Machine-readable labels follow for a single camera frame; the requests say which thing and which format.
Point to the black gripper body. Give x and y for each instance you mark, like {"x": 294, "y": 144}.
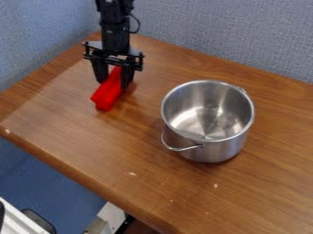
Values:
{"x": 102, "y": 57}

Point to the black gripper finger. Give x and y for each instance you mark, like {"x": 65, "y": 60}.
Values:
{"x": 128, "y": 73}
{"x": 101, "y": 70}

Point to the red rectangular block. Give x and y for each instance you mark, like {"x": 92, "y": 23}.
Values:
{"x": 109, "y": 91}

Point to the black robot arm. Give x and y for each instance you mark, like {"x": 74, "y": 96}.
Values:
{"x": 113, "y": 51}

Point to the stainless steel pot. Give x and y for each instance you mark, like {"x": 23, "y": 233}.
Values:
{"x": 208, "y": 115}

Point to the white table leg base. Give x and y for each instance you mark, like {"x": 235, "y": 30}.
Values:
{"x": 109, "y": 220}

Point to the white furniture piece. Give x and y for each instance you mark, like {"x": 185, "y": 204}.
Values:
{"x": 17, "y": 223}

